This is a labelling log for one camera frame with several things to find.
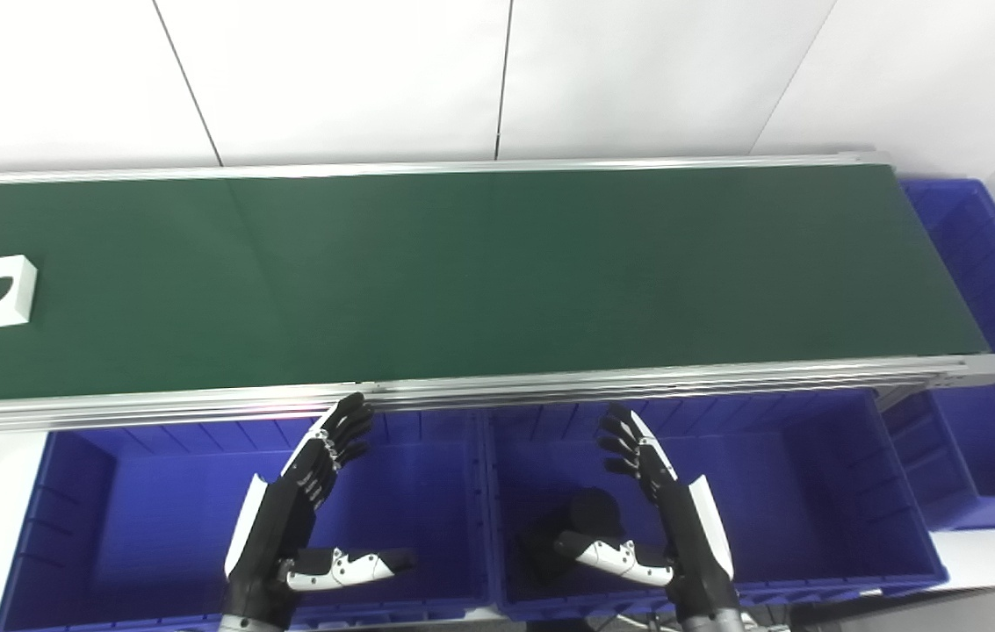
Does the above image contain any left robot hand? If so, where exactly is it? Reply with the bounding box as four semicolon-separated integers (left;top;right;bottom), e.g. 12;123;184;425
223;392;418;629

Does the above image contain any blue plastic bin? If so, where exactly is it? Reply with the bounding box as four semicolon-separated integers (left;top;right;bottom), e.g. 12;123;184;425
0;407;494;632
479;390;951;623
878;178;995;533

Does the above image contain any green conveyor belt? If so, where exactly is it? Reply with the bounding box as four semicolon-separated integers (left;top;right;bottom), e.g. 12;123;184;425
0;163;990;406
0;151;995;438

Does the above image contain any black cylindrical part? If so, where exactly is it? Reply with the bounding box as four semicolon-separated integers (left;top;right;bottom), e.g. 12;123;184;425
518;487;626;582

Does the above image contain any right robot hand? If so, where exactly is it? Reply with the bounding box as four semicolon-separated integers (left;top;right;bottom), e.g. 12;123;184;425
553;403;740;621

